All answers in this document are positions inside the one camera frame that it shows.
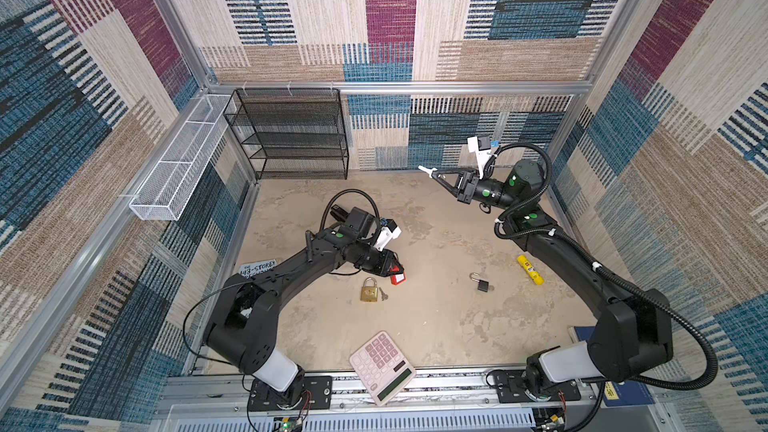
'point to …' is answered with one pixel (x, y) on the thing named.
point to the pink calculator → (382, 369)
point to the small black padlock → (483, 285)
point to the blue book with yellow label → (618, 393)
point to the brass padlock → (369, 294)
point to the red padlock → (397, 278)
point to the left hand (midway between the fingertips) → (401, 267)
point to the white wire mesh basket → (163, 195)
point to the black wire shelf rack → (291, 133)
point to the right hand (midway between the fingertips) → (432, 178)
